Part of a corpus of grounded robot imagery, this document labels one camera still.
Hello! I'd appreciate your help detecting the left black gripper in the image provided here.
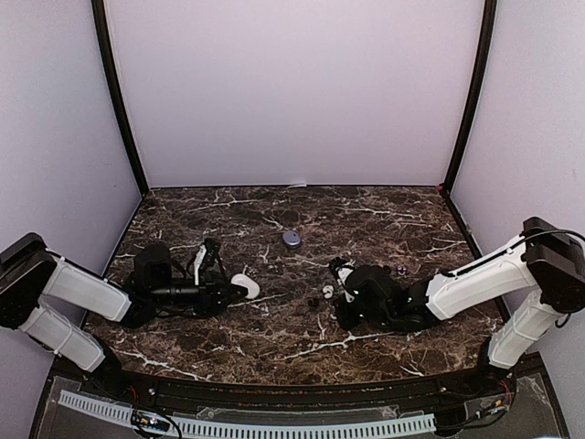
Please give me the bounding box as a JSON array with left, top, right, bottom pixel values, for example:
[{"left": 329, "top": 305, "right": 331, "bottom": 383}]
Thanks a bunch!
[{"left": 150, "top": 270, "right": 248, "bottom": 316}]

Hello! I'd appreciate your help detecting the white earbud charging case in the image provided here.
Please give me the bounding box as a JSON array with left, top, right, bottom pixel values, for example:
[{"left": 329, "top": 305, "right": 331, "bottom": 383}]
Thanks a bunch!
[{"left": 230, "top": 273, "right": 261, "bottom": 300}]

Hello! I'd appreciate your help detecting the white earbud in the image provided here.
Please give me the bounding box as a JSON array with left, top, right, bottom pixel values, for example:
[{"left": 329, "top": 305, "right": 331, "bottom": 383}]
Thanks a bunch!
[{"left": 323, "top": 285, "right": 334, "bottom": 297}]

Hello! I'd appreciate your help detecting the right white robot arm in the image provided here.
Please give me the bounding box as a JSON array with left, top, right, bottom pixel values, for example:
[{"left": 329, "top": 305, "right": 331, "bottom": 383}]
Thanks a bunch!
[{"left": 329, "top": 217, "right": 584, "bottom": 397}]

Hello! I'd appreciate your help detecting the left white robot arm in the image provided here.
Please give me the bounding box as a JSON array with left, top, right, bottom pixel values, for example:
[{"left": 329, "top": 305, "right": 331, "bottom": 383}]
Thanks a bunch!
[{"left": 1, "top": 232, "right": 260, "bottom": 399}]

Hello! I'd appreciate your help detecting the purple round charging case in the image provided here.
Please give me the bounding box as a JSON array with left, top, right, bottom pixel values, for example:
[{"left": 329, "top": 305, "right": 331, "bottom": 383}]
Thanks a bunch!
[{"left": 282, "top": 230, "right": 302, "bottom": 249}]

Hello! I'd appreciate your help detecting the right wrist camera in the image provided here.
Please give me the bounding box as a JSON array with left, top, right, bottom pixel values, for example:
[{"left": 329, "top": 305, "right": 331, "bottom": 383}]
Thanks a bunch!
[{"left": 330, "top": 258, "right": 356, "bottom": 304}]

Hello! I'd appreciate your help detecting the white slotted cable duct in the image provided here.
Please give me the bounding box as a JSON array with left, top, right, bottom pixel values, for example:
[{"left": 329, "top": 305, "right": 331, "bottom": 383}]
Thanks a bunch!
[{"left": 58, "top": 391, "right": 436, "bottom": 438}]

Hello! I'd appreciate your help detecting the left black frame post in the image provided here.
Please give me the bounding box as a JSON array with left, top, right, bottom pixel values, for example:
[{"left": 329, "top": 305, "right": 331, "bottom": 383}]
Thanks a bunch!
[{"left": 90, "top": 0, "right": 150, "bottom": 197}]

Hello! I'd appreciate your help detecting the black frame post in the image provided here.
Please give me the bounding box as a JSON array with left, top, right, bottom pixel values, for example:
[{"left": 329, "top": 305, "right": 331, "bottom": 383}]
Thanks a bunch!
[
  {"left": 441, "top": 0, "right": 497, "bottom": 197},
  {"left": 90, "top": 0, "right": 150, "bottom": 197}
]

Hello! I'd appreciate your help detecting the right black frame post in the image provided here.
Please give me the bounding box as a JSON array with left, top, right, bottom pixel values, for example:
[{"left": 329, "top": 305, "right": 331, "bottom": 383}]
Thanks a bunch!
[{"left": 441, "top": 0, "right": 497, "bottom": 197}]

